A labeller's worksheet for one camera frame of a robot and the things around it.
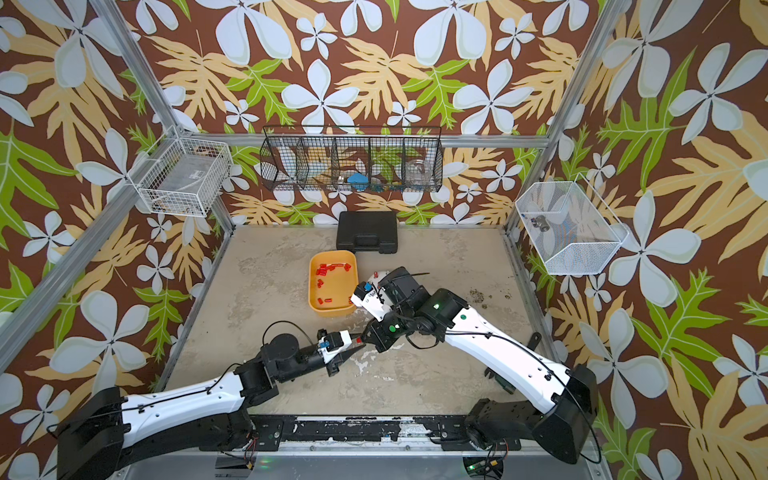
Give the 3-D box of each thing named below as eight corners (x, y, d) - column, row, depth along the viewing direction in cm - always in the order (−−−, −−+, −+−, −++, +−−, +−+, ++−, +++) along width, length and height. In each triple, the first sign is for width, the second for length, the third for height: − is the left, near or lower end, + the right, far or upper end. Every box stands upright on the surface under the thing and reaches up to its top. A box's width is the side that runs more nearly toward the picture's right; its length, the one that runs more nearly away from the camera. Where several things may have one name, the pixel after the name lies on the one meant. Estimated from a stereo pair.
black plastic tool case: (337, 260, 112) (334, 248, 107) (341, 221, 125) (339, 209, 120) (397, 260, 112) (397, 248, 107) (395, 221, 125) (396, 209, 120)
